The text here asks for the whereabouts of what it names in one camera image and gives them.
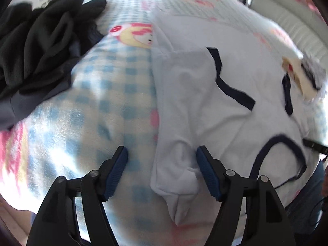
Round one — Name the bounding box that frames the operator leg in jeans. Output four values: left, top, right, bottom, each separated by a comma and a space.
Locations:
285, 161, 327, 234

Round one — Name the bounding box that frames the white shirt navy trim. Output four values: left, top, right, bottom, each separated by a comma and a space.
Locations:
151, 11, 310, 225

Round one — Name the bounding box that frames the Hello Kitty checkered blanket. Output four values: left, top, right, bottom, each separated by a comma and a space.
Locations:
0, 0, 328, 246

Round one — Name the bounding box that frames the padded green headboard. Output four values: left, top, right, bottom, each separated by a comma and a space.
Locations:
250, 0, 327, 68

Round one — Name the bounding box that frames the black clothes pile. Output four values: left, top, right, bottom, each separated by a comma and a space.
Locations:
1, 0, 107, 131

